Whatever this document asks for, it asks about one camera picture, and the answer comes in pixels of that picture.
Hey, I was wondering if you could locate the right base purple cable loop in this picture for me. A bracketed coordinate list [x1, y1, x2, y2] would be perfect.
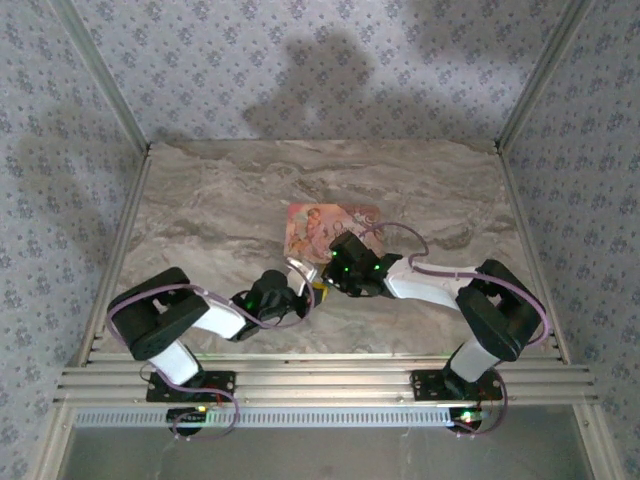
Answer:
[452, 372, 511, 442]

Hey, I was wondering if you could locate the aluminium mounting rail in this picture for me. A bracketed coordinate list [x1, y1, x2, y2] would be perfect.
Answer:
[53, 353, 599, 405]

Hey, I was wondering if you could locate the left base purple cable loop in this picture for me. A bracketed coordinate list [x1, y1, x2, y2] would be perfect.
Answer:
[169, 384, 242, 444]

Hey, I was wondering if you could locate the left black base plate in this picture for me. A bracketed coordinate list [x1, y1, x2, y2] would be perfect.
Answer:
[145, 370, 237, 404]

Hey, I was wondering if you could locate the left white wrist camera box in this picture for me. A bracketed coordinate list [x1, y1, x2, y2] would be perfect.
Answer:
[283, 256, 320, 297]

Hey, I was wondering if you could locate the right controller board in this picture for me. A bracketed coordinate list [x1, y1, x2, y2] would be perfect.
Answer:
[448, 407, 489, 431]

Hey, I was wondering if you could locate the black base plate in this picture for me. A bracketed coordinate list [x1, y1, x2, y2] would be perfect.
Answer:
[145, 370, 237, 404]
[408, 368, 504, 402]

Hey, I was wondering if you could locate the aluminium frame leg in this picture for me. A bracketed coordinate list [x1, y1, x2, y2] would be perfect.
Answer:
[29, 404, 76, 480]
[573, 403, 626, 480]

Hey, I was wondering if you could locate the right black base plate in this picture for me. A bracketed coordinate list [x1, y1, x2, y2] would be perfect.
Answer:
[408, 368, 504, 402]

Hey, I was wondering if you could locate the pink decorated wooden box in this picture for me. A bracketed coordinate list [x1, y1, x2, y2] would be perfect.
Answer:
[283, 202, 384, 264]

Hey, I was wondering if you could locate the aluminium corner post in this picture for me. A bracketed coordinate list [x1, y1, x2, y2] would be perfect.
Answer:
[494, 0, 596, 154]
[48, 0, 152, 154]

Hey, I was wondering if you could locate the slotted grey cable duct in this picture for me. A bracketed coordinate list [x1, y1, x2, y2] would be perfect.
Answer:
[74, 405, 454, 430]

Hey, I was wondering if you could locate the aluminium side rail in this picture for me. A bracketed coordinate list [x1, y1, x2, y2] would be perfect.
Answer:
[74, 147, 154, 364]
[497, 147, 571, 364]

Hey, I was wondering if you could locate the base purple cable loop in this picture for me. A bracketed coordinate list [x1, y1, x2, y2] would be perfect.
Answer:
[452, 372, 511, 442]
[169, 384, 242, 444]

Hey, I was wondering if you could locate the left controller board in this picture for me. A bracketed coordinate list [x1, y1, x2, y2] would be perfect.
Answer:
[166, 405, 210, 424]

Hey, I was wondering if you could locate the controller board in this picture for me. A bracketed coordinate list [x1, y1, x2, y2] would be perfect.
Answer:
[448, 407, 489, 431]
[166, 405, 210, 424]

